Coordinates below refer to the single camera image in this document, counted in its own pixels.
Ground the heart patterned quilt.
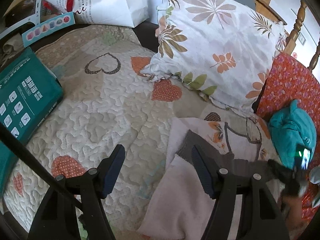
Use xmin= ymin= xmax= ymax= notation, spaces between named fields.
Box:
xmin=2 ymin=24 xmax=283 ymax=240

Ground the red floral bedsheet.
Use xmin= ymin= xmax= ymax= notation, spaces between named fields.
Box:
xmin=256 ymin=52 xmax=320 ymax=224

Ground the white paper shopping bag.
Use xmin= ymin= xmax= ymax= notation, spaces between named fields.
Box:
xmin=45 ymin=0 xmax=149 ymax=28

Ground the green cardboard box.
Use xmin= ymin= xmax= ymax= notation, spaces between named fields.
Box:
xmin=0 ymin=47 xmax=64 ymax=198

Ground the white floral pillow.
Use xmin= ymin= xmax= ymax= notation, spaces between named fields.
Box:
xmin=142 ymin=0 xmax=285 ymax=115

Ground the wooden headboard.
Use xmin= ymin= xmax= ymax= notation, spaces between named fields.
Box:
xmin=270 ymin=0 xmax=319 ymax=67

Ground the light blue toy box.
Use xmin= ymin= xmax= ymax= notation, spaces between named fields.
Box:
xmin=22 ymin=12 xmax=75 ymax=48

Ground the teal plush towel bundle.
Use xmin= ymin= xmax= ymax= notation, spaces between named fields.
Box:
xmin=268 ymin=99 xmax=317 ymax=169

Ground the grey metal shelf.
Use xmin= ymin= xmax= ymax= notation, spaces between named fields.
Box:
xmin=1 ymin=0 xmax=42 ymax=40

